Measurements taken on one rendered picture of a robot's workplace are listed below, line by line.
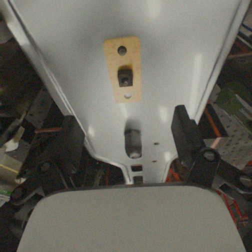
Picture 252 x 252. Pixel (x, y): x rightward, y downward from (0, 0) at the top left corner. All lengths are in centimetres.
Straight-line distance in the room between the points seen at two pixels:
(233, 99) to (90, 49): 19
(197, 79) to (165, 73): 4
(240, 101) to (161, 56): 12
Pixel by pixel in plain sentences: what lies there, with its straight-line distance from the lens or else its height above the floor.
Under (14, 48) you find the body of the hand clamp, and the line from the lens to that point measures 27.
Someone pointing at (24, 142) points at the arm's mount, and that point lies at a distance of 81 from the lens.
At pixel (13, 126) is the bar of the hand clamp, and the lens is 20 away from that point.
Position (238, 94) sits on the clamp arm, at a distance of 24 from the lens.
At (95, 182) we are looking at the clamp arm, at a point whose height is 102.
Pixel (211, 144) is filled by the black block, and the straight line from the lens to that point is 38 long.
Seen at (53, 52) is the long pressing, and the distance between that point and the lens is 19.
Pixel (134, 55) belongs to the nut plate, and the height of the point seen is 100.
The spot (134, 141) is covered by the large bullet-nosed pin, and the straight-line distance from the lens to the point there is 25.
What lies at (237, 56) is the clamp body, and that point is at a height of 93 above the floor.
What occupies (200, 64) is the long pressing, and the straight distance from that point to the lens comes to 20.
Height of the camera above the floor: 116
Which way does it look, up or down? 39 degrees down
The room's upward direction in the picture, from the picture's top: 179 degrees clockwise
